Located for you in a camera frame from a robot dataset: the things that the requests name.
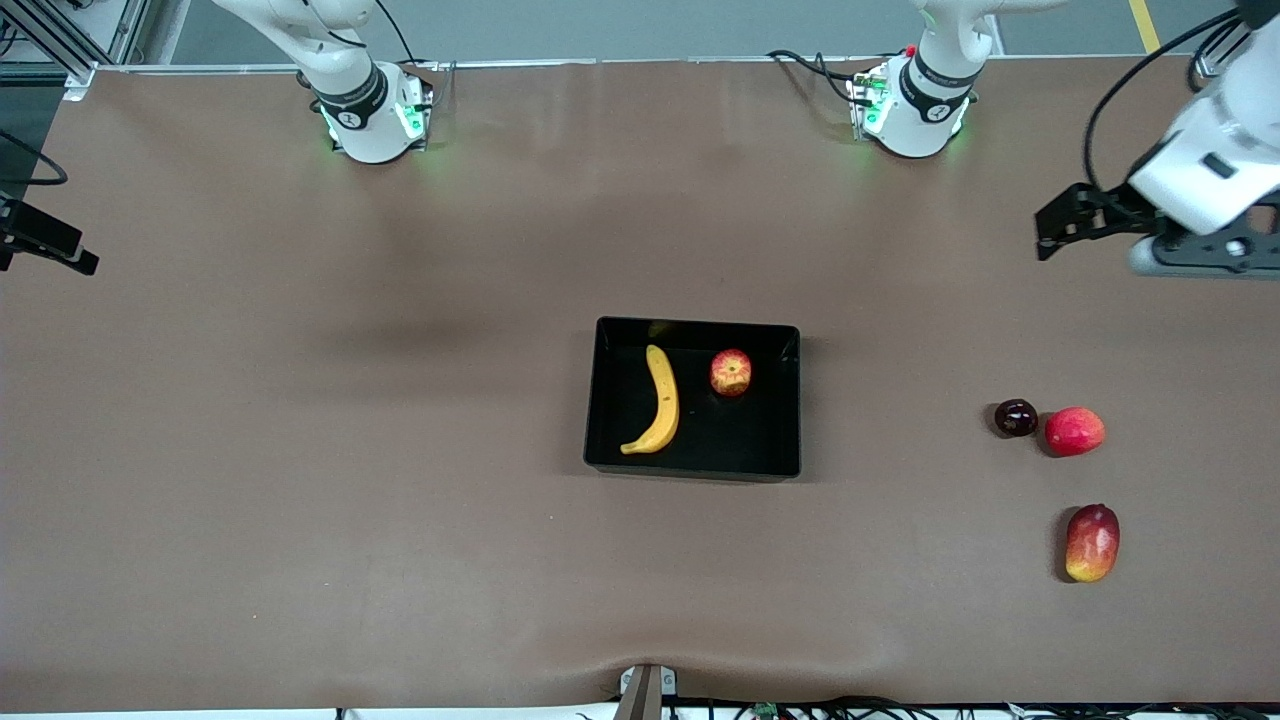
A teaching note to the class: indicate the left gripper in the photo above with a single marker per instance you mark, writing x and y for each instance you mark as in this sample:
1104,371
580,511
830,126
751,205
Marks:
1113,211

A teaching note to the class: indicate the red yellow apple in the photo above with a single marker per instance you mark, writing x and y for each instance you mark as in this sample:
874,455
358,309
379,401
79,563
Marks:
731,372

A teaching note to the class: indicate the black rectangular plastic tray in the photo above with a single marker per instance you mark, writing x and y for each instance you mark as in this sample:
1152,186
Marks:
720,450

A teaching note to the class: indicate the yellow banana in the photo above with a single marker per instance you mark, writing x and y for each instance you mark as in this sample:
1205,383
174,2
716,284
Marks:
662,405

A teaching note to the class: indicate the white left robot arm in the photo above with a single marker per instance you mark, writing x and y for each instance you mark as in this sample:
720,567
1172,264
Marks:
915,120

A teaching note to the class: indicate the dark purple plum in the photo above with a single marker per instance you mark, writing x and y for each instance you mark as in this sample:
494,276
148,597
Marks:
1016,418

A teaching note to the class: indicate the red peach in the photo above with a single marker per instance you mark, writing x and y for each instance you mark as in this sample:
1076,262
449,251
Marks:
1074,431

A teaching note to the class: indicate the brown table mat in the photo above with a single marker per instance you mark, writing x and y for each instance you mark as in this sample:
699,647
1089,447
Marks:
300,500

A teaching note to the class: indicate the red yellow mango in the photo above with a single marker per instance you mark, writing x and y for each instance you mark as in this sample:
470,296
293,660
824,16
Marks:
1092,543

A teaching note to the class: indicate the aluminium frame post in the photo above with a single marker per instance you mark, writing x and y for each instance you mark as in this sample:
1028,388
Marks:
60,35
1215,55

